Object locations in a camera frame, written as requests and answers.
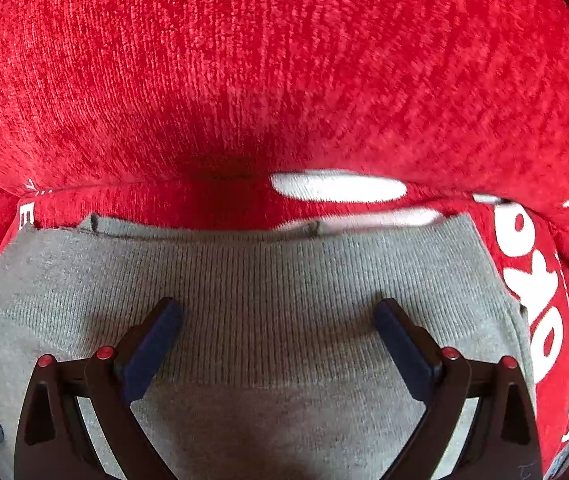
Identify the grey knitted small garment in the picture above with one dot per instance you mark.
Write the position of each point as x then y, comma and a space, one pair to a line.
278, 372

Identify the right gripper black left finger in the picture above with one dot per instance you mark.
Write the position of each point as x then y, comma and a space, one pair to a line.
53, 440

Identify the red printed bed cover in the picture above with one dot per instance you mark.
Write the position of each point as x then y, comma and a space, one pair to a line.
529, 251

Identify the red pillow with white characters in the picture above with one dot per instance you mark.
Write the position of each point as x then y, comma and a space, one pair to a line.
470, 95

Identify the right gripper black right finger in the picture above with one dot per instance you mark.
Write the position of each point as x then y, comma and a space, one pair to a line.
502, 442

